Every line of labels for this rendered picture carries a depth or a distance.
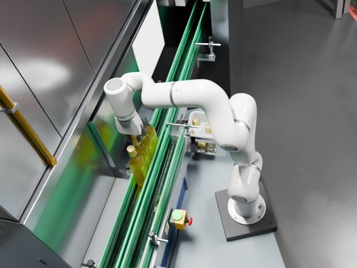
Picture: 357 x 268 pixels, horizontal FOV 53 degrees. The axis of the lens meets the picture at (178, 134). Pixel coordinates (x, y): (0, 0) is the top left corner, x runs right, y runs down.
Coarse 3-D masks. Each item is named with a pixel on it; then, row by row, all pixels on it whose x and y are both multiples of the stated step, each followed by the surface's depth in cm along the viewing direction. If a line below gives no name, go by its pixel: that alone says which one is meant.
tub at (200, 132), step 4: (192, 112) 202; (196, 112) 202; (200, 112) 201; (204, 112) 201; (192, 116) 202; (196, 116) 204; (200, 116) 203; (204, 116) 203; (192, 120) 203; (200, 120) 206; (204, 120) 205; (192, 124) 203; (200, 124) 205; (204, 124) 204; (192, 128) 204; (196, 128) 204; (200, 128) 203; (204, 128) 203; (196, 132) 202; (200, 132) 201; (204, 132) 201; (196, 136) 192; (200, 136) 191; (204, 136) 190; (208, 136) 190; (212, 136) 190
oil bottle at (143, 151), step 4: (140, 148) 160; (144, 148) 161; (140, 152) 159; (144, 152) 161; (148, 152) 166; (144, 156) 162; (148, 156) 167; (144, 160) 163; (148, 160) 167; (148, 164) 168; (148, 168) 169
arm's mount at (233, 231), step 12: (216, 192) 191; (264, 192) 187; (228, 216) 183; (264, 216) 180; (228, 228) 180; (240, 228) 179; (252, 228) 178; (264, 228) 177; (276, 228) 177; (228, 240) 180
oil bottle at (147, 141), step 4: (148, 136) 164; (144, 140) 163; (148, 140) 164; (144, 144) 163; (148, 144) 164; (152, 144) 170; (148, 148) 166; (152, 148) 171; (152, 152) 172; (152, 156) 172
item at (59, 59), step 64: (0, 0) 93; (64, 0) 120; (128, 0) 168; (192, 0) 283; (0, 64) 96; (64, 64) 125; (0, 128) 99; (64, 128) 129; (0, 192) 101; (64, 192) 134; (0, 256) 164; (64, 256) 139
